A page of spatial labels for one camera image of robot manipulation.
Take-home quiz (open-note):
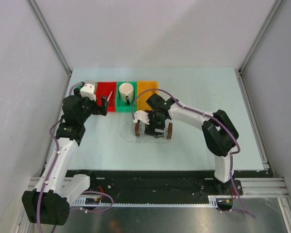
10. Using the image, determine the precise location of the red plastic bin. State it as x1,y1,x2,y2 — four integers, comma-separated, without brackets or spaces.
96,82,117,112

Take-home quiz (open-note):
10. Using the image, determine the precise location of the purple cable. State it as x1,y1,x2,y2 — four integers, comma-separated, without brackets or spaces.
36,82,114,230
131,88,257,218

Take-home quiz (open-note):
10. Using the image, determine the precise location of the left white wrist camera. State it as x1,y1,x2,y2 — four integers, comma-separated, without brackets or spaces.
80,81,97,101

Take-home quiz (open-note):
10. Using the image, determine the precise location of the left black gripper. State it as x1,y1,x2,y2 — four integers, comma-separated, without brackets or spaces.
74,88,108,123

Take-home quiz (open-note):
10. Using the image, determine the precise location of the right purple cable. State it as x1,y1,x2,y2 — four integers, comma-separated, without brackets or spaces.
131,88,257,218

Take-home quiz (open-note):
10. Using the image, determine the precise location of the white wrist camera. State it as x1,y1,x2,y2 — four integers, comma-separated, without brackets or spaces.
80,81,97,101
133,110,149,125

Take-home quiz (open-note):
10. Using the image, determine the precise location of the green plastic bin middle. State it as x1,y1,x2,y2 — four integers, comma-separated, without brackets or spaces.
115,81,138,113

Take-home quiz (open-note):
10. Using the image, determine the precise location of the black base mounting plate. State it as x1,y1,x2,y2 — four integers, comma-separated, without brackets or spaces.
40,170,275,204

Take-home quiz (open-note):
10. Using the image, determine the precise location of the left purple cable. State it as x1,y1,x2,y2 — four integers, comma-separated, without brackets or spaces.
36,82,114,230

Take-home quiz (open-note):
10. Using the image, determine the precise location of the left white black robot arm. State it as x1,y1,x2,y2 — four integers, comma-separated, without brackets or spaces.
22,95,109,226

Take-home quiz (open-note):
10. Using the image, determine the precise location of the cream enamel mug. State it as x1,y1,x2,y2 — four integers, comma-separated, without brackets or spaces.
118,83,134,105

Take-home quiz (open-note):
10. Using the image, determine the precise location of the yellow plastic bin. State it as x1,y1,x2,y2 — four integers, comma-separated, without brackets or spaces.
137,81,159,111

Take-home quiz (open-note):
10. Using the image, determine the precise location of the clear oval glass tray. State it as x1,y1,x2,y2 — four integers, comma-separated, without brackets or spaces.
119,123,174,143

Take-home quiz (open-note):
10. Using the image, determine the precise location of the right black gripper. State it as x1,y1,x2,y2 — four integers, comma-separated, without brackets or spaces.
145,110,166,139

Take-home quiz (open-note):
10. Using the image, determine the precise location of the clear holder with brown ends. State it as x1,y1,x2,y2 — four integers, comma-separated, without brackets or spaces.
134,122,173,140

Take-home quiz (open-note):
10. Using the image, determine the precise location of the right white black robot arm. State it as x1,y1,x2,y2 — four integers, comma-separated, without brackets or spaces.
144,93,239,195

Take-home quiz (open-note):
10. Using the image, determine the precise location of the white slotted cable duct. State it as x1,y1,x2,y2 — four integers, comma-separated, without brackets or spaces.
74,194,236,208

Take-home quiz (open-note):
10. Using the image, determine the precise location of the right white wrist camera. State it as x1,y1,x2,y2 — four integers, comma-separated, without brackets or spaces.
133,110,149,125

